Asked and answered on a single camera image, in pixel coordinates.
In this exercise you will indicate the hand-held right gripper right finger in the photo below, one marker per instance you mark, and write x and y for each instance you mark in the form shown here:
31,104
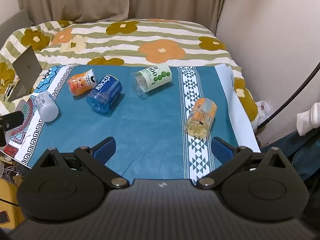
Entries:
221,150

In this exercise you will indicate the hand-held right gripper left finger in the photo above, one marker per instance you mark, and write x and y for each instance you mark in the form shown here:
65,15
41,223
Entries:
105,150

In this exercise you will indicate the clear cup with orange label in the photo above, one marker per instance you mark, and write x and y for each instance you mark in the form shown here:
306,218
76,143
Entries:
202,116

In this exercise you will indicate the blue plastic cup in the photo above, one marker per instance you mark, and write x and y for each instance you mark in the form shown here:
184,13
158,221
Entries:
105,94

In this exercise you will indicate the orange cartoon cup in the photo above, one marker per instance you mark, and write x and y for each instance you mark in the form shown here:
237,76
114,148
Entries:
80,83

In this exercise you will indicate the white cup with grey label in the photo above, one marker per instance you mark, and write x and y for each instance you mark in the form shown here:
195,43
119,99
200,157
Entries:
46,107

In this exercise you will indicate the clear cup with green label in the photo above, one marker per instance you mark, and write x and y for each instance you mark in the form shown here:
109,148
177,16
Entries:
153,80

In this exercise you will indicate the teal patterned cloth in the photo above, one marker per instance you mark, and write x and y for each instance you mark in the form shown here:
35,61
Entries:
150,120

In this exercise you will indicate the white plastic bag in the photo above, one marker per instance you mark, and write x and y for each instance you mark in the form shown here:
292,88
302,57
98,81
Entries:
261,112

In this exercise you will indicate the blue jeans leg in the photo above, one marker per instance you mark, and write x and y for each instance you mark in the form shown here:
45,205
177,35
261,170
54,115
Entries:
300,150

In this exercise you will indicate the white sock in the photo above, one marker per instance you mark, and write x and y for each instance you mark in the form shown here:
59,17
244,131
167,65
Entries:
308,120

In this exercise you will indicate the yellow box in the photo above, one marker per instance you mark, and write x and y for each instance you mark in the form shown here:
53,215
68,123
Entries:
11,197

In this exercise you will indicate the grey laptop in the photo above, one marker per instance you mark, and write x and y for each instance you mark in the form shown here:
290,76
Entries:
26,70

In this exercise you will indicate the floral striped blanket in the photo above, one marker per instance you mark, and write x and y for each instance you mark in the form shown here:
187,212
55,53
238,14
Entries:
150,38

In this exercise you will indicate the beige curtain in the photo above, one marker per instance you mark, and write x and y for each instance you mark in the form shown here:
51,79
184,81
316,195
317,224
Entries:
100,0

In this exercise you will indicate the grey headboard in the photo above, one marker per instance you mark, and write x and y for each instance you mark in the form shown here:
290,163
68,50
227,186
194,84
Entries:
12,26

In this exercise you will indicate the black clamp mount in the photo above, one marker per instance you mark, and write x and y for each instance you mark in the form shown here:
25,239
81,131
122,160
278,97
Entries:
10,120

